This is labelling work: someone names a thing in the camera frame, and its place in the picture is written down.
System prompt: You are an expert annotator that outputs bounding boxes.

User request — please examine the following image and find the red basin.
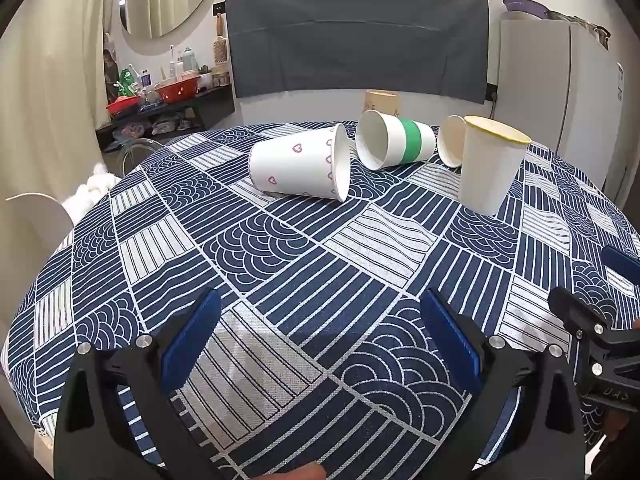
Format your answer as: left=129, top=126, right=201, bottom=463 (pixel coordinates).
left=106, top=97, right=141, bottom=117

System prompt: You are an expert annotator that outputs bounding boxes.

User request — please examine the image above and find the dark grey cloth cover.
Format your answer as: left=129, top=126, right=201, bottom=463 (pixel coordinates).
left=224, top=0, right=490, bottom=106

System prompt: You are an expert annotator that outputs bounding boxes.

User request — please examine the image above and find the purple basin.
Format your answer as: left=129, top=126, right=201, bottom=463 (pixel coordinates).
left=502, top=0, right=551, bottom=16

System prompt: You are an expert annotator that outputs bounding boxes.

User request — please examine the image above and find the white fluffy cloth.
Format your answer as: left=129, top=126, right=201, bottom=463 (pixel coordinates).
left=60, top=161, right=124, bottom=226

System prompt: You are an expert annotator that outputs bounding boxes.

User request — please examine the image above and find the brown paper cup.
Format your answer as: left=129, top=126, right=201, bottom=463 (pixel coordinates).
left=363, top=89, right=401, bottom=120

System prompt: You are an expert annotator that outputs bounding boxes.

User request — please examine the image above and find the white cup with pink hearts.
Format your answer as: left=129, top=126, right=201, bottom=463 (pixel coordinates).
left=248, top=123, right=352, bottom=204

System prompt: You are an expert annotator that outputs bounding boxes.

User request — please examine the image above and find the blue white patterned tablecloth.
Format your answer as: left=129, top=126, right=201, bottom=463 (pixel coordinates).
left=0, top=121, right=640, bottom=480

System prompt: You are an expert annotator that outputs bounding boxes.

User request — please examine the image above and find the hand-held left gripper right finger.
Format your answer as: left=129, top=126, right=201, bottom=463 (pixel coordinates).
left=419, top=288, right=587, bottom=480

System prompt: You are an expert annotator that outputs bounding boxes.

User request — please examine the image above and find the person's left hand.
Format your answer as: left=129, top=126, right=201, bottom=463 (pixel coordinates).
left=280, top=462, right=327, bottom=480

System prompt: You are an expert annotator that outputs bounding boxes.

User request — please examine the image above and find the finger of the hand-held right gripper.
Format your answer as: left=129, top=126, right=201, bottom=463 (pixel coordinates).
left=601, top=245, right=640, bottom=283
left=547, top=286, right=618, bottom=343

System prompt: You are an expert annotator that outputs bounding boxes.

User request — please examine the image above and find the wooden hair brush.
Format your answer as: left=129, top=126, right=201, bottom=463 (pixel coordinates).
left=214, top=12, right=230, bottom=69

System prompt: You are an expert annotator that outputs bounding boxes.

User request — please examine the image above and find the clear plastic chair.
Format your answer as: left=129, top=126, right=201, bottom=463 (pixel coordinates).
left=116, top=137, right=166, bottom=179

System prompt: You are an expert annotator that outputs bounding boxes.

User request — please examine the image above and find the red bowl with white dots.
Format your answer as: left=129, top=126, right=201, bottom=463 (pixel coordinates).
left=155, top=81, right=201, bottom=105

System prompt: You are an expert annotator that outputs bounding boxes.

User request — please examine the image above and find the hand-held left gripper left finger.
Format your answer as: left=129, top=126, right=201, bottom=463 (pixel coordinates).
left=52, top=287, right=226, bottom=480

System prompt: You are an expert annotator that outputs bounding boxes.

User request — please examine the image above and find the white cup with yellow rim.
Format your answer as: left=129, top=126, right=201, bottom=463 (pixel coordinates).
left=459, top=115, right=532, bottom=216

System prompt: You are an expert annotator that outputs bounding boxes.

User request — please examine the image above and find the green packet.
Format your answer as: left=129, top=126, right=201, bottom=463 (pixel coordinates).
left=116, top=64, right=141, bottom=98

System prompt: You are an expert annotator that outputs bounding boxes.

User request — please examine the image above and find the cream curtain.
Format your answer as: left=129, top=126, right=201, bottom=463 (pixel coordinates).
left=0, top=0, right=123, bottom=201

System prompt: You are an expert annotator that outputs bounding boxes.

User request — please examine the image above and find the white refrigerator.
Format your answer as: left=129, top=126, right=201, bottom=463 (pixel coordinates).
left=495, top=19, right=626, bottom=206

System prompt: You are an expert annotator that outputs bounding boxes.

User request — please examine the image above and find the white cup with green band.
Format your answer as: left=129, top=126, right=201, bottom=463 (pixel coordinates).
left=355, top=109, right=437, bottom=171

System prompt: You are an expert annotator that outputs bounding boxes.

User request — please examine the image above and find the plain white paper cup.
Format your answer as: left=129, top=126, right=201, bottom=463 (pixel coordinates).
left=438, top=115, right=467, bottom=169

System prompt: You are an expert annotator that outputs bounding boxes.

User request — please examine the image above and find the black wall shelf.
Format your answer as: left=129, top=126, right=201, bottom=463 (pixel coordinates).
left=95, top=85, right=236, bottom=152

